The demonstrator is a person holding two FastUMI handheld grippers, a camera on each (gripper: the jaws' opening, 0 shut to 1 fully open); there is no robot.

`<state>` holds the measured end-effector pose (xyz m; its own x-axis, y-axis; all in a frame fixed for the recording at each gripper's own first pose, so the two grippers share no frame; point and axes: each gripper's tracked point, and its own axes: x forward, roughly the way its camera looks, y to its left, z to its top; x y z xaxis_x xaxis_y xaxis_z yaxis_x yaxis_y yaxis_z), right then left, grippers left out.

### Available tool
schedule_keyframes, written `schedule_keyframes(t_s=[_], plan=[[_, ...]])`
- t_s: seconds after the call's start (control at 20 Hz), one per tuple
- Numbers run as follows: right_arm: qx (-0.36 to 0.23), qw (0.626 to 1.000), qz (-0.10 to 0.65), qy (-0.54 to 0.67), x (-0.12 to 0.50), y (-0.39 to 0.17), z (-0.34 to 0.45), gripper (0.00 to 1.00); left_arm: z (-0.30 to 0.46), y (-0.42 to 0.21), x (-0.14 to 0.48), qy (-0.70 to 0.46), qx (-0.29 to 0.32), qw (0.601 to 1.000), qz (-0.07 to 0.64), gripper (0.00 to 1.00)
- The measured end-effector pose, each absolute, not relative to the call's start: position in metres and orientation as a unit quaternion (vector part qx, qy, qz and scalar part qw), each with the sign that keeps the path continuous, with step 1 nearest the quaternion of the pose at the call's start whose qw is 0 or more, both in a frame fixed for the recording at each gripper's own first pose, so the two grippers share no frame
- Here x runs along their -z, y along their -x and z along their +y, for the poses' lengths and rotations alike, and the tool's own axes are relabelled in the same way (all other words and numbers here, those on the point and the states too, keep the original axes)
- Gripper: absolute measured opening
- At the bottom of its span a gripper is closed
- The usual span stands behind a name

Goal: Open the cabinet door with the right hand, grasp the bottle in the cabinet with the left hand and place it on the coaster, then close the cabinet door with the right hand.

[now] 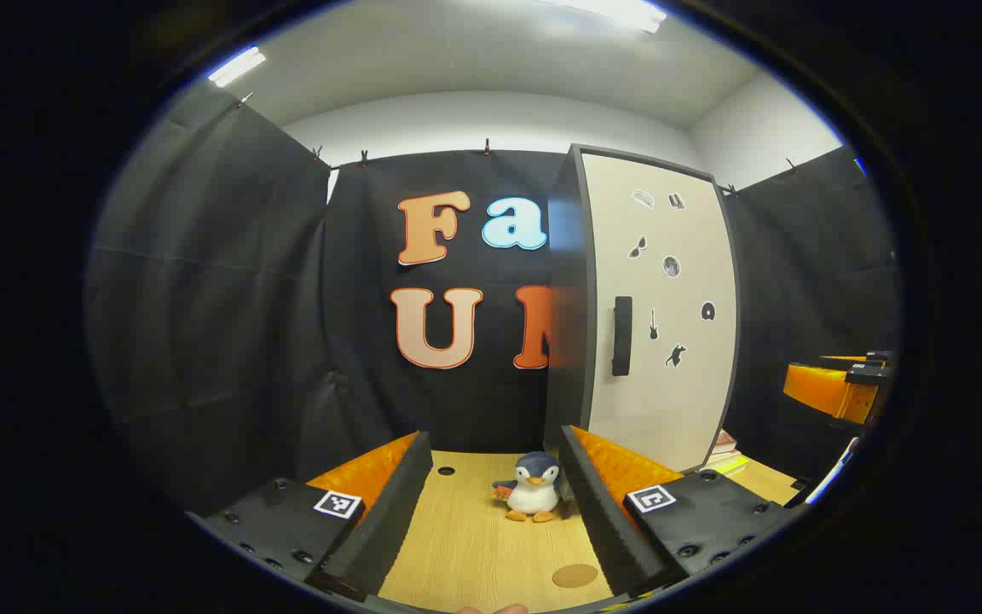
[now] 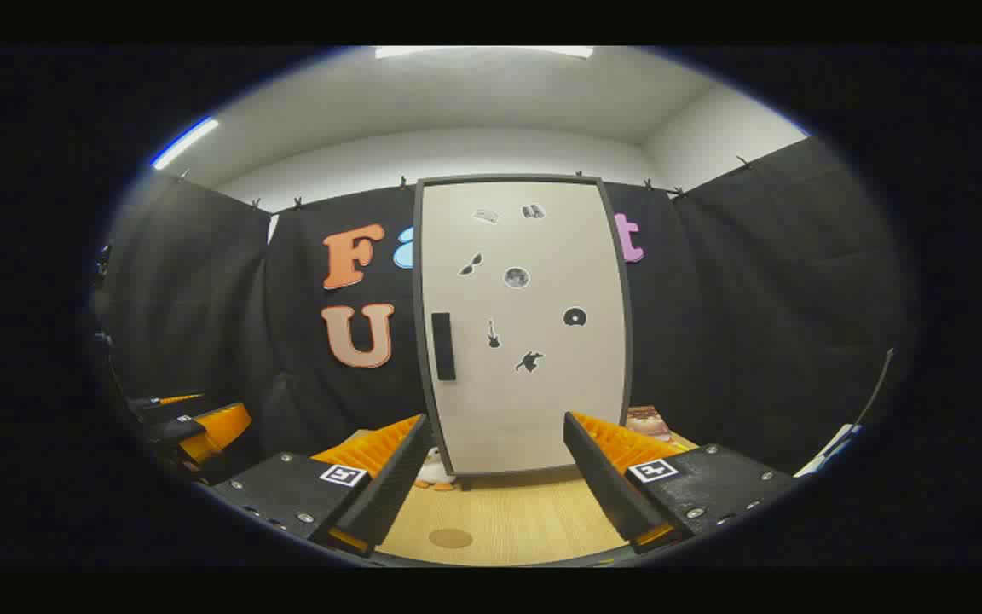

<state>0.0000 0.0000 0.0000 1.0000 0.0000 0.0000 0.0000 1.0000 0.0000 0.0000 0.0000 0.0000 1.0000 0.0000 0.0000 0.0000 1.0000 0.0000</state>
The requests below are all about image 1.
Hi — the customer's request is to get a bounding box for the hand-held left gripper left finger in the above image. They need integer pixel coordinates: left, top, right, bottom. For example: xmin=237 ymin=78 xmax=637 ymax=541
xmin=187 ymin=431 xmax=434 ymax=602

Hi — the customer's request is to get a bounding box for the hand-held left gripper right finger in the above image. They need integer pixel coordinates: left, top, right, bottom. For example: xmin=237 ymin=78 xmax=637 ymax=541
xmin=559 ymin=425 xmax=799 ymax=598

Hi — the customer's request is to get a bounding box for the white cabinet door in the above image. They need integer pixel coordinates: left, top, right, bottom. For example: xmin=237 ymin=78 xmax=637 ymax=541
xmin=581 ymin=150 xmax=741 ymax=474

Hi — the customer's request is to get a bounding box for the penguin plush toy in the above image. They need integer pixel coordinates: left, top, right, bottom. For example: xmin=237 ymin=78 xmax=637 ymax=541
xmin=492 ymin=452 xmax=573 ymax=524

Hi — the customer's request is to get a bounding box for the white flat object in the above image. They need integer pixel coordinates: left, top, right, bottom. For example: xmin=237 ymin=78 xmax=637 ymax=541
xmin=805 ymin=437 xmax=860 ymax=506

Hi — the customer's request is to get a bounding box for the black backdrop cloth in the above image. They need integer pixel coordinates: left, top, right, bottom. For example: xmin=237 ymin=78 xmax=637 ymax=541
xmin=86 ymin=81 xmax=901 ymax=517

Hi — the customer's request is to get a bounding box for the ceiling light panel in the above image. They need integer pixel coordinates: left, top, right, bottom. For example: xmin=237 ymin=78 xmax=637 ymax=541
xmin=207 ymin=47 xmax=267 ymax=88

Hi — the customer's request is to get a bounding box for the black door handle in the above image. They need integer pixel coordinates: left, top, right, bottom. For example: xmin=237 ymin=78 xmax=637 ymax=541
xmin=611 ymin=296 xmax=633 ymax=377

